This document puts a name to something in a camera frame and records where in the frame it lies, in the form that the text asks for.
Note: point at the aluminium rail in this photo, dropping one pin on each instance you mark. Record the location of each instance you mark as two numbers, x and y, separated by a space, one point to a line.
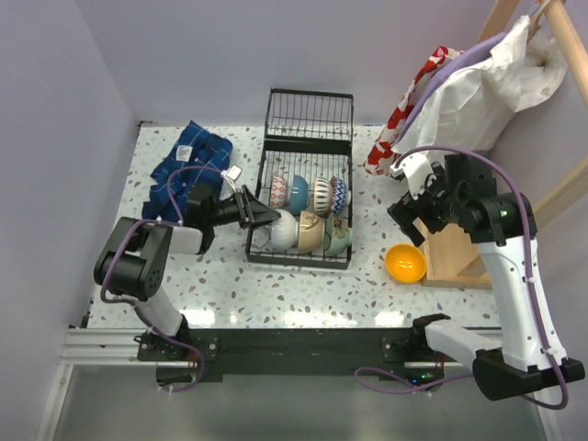
100 347

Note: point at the cream striped rim bowl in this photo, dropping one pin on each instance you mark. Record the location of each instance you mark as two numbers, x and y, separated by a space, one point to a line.
322 196

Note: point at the teal blue bowl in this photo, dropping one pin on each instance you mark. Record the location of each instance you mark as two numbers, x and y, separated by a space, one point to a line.
299 195

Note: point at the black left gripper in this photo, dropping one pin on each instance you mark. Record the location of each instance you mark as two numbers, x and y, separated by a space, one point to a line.
248 208

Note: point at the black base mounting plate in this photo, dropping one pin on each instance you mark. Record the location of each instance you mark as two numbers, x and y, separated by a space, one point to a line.
210 355

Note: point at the blue plaid shirt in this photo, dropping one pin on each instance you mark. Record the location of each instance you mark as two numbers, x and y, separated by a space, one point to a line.
198 157

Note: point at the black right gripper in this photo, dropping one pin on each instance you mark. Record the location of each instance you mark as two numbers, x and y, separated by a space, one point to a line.
406 209

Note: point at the lilac cloth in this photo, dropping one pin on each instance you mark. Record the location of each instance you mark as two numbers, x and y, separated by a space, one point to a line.
441 78

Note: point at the beige flower painted bowl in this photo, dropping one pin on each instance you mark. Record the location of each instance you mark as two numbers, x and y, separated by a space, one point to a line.
310 233

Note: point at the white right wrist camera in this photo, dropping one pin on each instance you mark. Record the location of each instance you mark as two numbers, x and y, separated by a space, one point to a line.
416 169

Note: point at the blue zigzag pattern bowl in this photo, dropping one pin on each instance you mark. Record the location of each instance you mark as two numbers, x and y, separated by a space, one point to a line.
341 195

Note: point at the light green bowl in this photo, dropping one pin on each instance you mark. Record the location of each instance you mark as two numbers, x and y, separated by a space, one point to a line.
338 235

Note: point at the white cloth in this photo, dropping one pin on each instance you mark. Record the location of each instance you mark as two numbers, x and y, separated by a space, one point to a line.
473 107

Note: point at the white ceramic bowl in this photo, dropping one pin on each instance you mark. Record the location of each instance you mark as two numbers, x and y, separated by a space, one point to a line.
284 232

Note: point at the black wire dish rack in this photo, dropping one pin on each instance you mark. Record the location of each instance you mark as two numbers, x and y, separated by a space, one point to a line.
305 173

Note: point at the blue triangle pattern bowl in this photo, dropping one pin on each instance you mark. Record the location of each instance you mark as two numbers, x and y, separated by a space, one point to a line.
278 197

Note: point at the red floral cloth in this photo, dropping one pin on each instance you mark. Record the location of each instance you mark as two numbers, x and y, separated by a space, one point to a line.
381 155

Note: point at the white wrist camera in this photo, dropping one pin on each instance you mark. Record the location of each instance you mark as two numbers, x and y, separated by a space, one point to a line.
231 177
416 169

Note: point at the wooden drying rack frame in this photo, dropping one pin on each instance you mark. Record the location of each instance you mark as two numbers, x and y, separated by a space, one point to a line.
453 261

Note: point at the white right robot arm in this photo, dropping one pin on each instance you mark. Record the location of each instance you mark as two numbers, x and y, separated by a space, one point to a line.
472 192

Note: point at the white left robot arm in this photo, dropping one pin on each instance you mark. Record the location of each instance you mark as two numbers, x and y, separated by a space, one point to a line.
130 268

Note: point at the yellow bowl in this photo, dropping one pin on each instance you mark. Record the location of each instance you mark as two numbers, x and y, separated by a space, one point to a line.
405 263

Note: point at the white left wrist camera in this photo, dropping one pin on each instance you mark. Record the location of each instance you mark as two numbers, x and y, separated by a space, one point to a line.
231 177

